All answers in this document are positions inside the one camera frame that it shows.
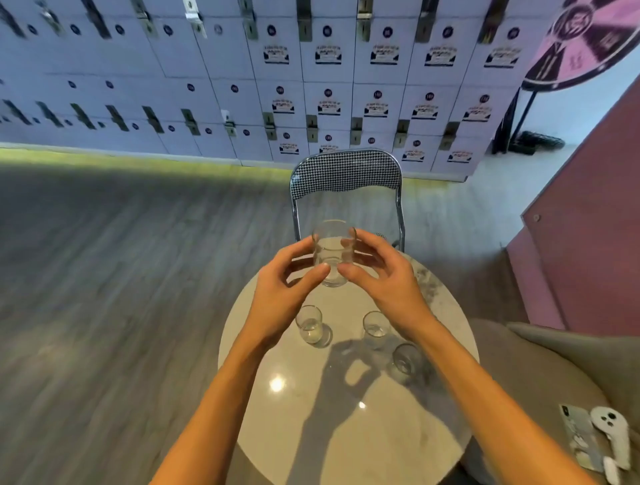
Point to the person's right hand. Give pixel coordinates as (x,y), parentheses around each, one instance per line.
(395,290)

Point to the person's left hand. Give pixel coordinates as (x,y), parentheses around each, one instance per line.
(275,300)

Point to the clear drinking glass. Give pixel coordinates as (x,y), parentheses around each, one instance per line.
(407,360)
(310,325)
(376,329)
(332,250)

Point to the person's right forearm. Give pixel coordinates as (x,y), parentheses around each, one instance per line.
(500,409)

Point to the person's left forearm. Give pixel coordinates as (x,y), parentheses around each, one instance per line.
(215,419)

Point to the round marble table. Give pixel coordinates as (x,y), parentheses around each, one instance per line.
(280,424)

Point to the houndstooth folding chair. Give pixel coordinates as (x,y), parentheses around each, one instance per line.
(345,170)

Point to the beige upholstered chair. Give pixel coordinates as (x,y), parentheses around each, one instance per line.
(550,370)

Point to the pink counter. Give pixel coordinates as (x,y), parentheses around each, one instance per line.
(590,225)

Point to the smartphone with pale case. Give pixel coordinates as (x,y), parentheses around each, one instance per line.
(580,434)

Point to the bank of white lockers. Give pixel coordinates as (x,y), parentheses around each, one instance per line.
(200,75)

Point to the white handheld controller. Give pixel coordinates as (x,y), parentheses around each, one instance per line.
(612,434)

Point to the pink black prize wheel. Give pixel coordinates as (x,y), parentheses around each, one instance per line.
(585,40)

